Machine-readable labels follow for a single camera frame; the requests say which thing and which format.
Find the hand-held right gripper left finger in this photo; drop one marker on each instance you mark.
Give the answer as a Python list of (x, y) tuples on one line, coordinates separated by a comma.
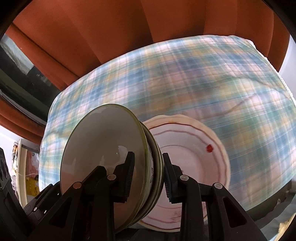
[(124, 178)]

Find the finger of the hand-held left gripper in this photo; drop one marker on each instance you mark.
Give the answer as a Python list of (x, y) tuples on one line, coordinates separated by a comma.
[(44, 201)]

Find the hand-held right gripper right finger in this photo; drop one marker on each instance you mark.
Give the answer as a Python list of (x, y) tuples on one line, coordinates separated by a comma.
[(170, 183)]

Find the round yellow floral plate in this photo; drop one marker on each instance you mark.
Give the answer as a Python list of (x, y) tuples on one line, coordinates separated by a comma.
[(185, 118)]

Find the yellow plastic crate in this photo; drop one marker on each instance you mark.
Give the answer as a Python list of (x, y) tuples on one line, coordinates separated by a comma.
[(32, 186)]

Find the light wooden shelf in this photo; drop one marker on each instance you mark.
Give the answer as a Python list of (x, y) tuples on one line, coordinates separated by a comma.
[(23, 166)]

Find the plaid pastel tablecloth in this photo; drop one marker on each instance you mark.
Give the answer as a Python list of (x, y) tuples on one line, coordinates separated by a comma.
[(185, 81)]

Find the dark glass window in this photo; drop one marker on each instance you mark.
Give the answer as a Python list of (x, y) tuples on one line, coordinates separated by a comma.
[(13, 69)]

